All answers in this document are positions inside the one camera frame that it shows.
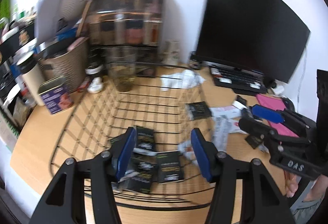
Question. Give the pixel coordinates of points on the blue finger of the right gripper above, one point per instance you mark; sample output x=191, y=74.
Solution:
x=267, y=114
x=256, y=128

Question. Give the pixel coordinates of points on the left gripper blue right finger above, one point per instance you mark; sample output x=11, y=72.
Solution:
x=206, y=154

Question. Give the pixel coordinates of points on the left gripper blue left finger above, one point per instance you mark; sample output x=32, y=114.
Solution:
x=124, y=149

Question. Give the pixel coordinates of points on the small white cracker packet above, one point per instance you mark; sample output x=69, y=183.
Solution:
x=185, y=148

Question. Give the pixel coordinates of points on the long white snack packet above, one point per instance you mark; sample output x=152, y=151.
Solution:
x=221, y=131

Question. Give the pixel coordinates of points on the long white pink packet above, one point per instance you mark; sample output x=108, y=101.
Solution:
x=229, y=112

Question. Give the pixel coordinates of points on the person right hand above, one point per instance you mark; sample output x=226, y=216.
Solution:
x=291, y=184

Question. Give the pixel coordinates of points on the pink mouse pad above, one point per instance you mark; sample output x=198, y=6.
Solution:
x=277, y=105

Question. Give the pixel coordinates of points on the dark mechanical keyboard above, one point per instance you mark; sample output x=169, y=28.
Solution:
x=240, y=82

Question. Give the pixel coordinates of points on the white crumpled cloth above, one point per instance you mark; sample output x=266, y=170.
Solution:
x=187, y=79

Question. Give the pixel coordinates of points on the clear glass jar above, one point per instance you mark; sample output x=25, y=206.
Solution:
x=121, y=64

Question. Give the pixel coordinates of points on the small dark glass jar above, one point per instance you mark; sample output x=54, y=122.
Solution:
x=194, y=62

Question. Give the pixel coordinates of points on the purple luncheon meat tin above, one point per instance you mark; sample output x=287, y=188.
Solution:
x=55, y=95

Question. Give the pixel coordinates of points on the black curved monitor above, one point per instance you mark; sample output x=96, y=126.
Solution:
x=255, y=35

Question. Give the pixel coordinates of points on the dark brown dropper bottle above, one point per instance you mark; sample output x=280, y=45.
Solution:
x=95, y=63

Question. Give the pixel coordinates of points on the brown woven plastic basket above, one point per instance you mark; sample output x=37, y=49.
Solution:
x=66, y=58

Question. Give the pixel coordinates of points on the small cream ceramic vase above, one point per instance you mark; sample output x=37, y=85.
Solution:
x=171, y=54

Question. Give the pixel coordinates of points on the white thermos bottle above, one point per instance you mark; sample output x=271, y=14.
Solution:
x=32, y=75

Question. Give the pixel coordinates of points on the dark acrylic cosmetics organizer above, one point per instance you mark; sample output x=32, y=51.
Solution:
x=135, y=23

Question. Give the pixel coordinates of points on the black wire basket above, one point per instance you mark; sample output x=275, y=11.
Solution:
x=99, y=120

